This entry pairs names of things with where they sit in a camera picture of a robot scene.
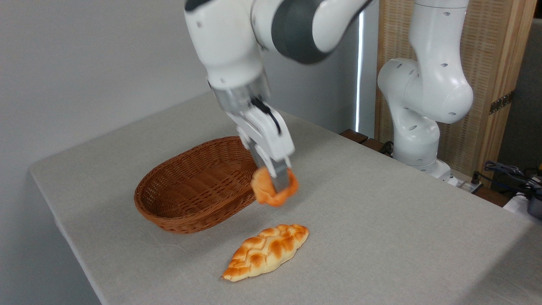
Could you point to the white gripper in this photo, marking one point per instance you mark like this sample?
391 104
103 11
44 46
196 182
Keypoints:
269 135

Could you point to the round orange bread bun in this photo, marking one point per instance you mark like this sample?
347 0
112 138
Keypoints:
264 190

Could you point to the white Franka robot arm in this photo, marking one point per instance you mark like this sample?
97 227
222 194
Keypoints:
423 84

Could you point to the brown wicker oval basket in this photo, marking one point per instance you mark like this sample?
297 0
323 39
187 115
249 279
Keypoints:
190 190

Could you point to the long braided bread loaf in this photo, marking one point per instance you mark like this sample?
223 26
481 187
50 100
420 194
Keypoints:
266 252

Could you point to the dark wooden bench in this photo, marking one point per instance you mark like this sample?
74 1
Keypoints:
358 136

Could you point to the grey tablecloth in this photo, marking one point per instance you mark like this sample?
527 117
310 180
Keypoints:
381 237

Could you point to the dark metal screen hinge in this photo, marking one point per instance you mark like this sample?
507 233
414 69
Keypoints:
501 102

